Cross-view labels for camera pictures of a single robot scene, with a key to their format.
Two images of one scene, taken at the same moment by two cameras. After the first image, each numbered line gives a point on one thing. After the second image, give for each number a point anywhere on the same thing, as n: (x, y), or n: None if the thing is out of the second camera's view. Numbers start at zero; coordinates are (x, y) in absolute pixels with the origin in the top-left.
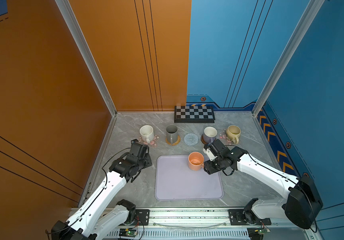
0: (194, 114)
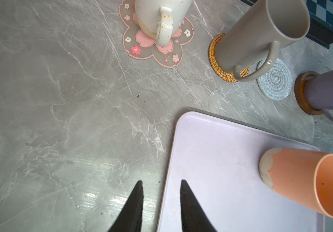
0: (330, 21)
